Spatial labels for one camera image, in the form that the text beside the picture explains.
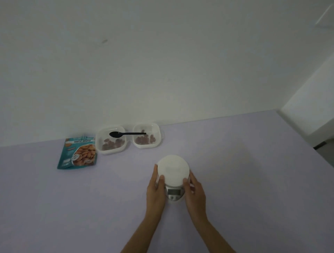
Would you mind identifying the person's right hand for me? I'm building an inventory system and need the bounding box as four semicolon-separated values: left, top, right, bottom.
182;170;208;226

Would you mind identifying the person's left hand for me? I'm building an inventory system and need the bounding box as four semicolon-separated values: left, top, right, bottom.
145;163;167;222

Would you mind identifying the white kitchen scale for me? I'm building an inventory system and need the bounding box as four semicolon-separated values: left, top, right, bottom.
156;154;191;204

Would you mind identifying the white square plastic container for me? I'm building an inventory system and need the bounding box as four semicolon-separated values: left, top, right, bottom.
95;125;128;155
132;123;162;149

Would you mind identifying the black plastic spoon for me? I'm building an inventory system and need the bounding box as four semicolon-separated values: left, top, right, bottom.
109;131;147;138

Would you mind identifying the teal roasted almonds bag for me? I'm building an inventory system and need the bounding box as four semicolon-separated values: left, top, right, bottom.
57;135;98;170

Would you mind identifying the person's right forearm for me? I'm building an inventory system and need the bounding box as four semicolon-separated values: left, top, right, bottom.
192;218;235;253

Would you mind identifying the person's left forearm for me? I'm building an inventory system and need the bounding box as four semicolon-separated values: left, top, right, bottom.
121;212;163;253

